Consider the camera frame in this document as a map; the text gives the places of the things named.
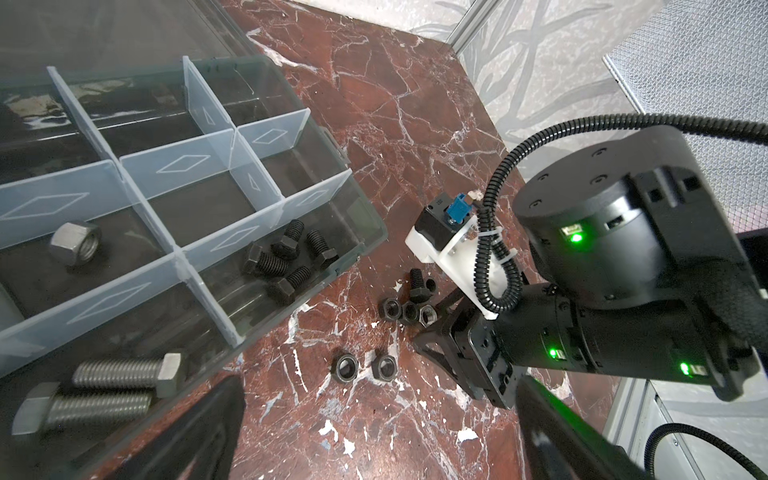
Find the silver hex bolt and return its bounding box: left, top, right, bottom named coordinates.
left=11, top=382, right=153, bottom=437
left=72, top=352, right=185, bottom=398

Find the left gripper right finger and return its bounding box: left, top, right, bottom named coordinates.
left=516, top=376, right=651, bottom=479

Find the silver hex bolt lower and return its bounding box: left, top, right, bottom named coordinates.
left=11, top=382, right=153, bottom=437

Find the silver hex bolt upper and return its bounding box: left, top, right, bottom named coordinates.
left=72, top=352, right=185, bottom=398

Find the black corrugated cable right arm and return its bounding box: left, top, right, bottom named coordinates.
left=472, top=113, right=768, bottom=314

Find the black bolt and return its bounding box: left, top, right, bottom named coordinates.
left=409, top=268, right=432, bottom=304

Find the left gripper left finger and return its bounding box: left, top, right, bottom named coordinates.
left=109, top=376, right=245, bottom=479

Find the silver hex nut upper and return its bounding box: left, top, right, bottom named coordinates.
left=418, top=304, right=438, bottom=328

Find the silver hex nut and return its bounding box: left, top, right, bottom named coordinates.
left=49, top=221, right=101, bottom=267
left=418, top=304, right=438, bottom=328

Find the grey compartment organizer box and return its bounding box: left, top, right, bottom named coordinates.
left=1, top=1, right=387, bottom=479

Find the black hex nut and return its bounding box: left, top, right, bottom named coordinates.
left=331, top=353, right=359, bottom=384
left=400, top=301, right=420, bottom=326
left=371, top=354, right=398, bottom=382
left=378, top=297, right=402, bottom=322

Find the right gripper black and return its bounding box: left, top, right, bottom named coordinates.
left=413, top=288, right=524, bottom=410

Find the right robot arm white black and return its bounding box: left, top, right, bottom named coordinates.
left=414, top=126, right=767, bottom=409

